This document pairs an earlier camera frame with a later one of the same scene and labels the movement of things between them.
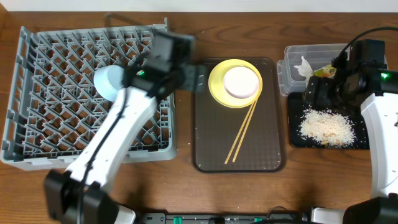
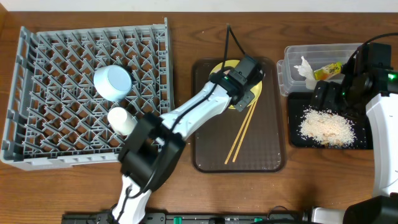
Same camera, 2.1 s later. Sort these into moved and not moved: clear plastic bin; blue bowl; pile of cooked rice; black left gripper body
Moved: black left gripper body
Not moved: clear plastic bin; pile of cooked rice; blue bowl
